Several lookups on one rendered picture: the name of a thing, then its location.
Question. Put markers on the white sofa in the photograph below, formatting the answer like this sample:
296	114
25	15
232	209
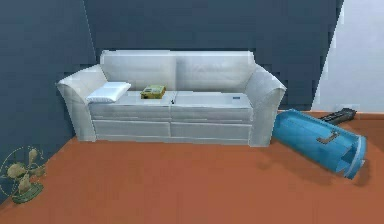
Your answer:
206	113

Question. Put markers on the small black object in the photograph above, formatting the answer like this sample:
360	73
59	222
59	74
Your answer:
172	101

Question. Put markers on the yellow green box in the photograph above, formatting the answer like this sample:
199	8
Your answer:
153	92

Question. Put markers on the white pillow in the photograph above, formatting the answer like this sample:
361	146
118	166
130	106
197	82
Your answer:
108	92

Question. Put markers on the blue bin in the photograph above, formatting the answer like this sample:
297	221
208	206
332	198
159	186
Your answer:
316	140

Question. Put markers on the black ribbed object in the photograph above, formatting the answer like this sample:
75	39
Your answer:
338	116

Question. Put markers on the green desk fan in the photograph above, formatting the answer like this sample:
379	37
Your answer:
21	176

